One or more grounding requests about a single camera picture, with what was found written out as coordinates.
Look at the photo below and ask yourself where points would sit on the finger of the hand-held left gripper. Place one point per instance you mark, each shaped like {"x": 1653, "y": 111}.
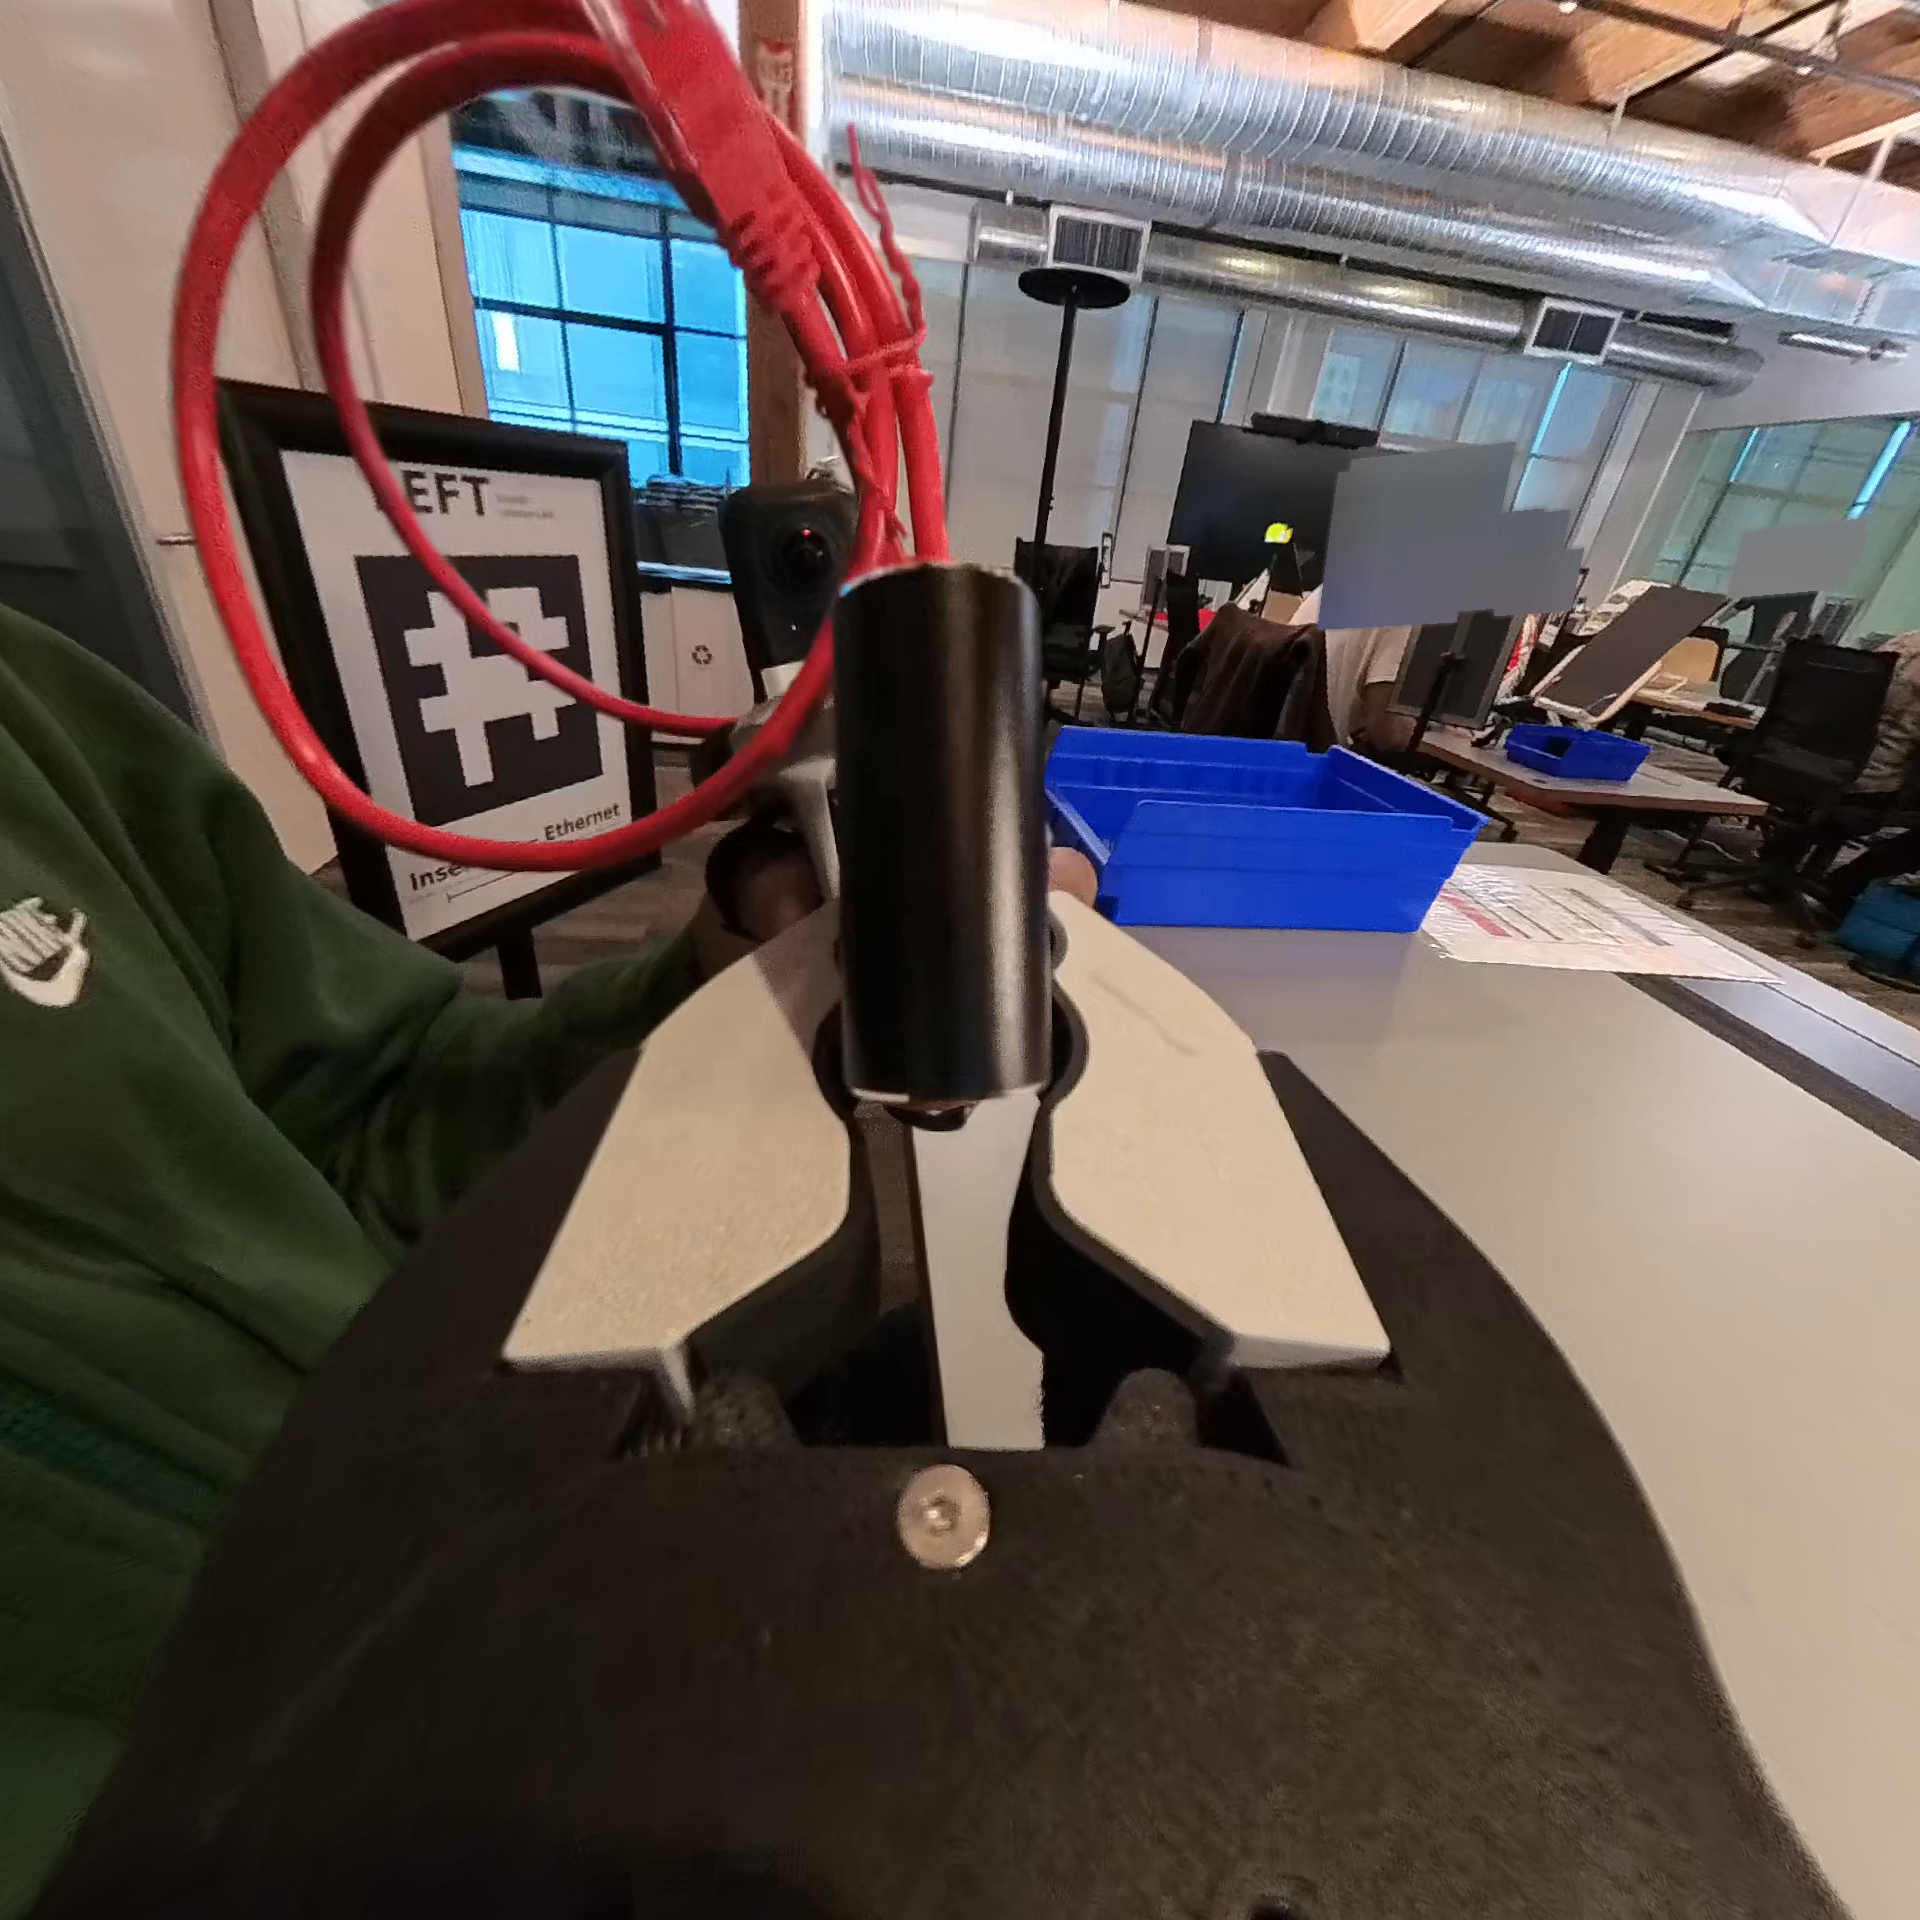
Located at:
{"x": 802, "y": 765}

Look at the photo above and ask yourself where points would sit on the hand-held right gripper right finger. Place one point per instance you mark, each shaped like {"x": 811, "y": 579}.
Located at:
{"x": 1201, "y": 1202}

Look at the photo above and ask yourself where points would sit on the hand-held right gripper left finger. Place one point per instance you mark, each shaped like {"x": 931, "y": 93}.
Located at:
{"x": 705, "y": 1202}

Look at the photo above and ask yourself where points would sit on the black network switch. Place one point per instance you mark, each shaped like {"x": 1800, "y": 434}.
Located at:
{"x": 945, "y": 826}

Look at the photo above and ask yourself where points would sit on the blue plastic bin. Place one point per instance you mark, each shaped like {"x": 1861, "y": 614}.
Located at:
{"x": 1277, "y": 856}

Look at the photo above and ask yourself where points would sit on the person's left hand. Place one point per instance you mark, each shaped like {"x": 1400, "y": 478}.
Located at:
{"x": 765, "y": 885}

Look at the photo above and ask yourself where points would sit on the white recycling cabinet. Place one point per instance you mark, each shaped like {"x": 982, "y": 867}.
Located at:
{"x": 697, "y": 645}

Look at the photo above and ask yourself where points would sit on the framed marker sign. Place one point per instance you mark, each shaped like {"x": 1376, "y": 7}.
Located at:
{"x": 494, "y": 691}

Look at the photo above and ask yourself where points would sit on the black office chair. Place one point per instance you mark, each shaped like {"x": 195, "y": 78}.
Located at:
{"x": 1808, "y": 735}
{"x": 1066, "y": 616}

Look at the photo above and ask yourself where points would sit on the black floor lamp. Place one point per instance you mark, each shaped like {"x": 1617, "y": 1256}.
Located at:
{"x": 1073, "y": 285}

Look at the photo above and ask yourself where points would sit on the dark jacket on chair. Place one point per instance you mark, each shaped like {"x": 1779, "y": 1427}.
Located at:
{"x": 1243, "y": 675}

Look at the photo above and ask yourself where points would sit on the printed paper sheet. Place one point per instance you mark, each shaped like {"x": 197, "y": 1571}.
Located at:
{"x": 1590, "y": 922}

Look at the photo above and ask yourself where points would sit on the large black screen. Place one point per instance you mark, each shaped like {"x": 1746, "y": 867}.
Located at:
{"x": 1243, "y": 494}

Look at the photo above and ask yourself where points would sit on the red arrow sign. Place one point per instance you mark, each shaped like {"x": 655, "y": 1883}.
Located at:
{"x": 774, "y": 84}

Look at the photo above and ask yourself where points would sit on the person's green sweatshirt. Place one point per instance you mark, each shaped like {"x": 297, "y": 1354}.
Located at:
{"x": 149, "y": 1202}

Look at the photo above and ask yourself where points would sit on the blue bin on table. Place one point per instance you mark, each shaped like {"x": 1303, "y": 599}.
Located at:
{"x": 1575, "y": 755}

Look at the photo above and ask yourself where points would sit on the small monitor on pole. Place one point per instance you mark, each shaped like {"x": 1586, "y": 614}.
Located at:
{"x": 1455, "y": 669}

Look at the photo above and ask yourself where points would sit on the blue fabric bag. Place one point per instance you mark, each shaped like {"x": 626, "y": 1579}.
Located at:
{"x": 1881, "y": 926}

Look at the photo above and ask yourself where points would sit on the wooden post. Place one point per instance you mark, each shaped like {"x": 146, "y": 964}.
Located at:
{"x": 774, "y": 301}

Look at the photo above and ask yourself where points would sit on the metal ventilation duct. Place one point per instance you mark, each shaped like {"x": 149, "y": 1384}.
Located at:
{"x": 1349, "y": 135}

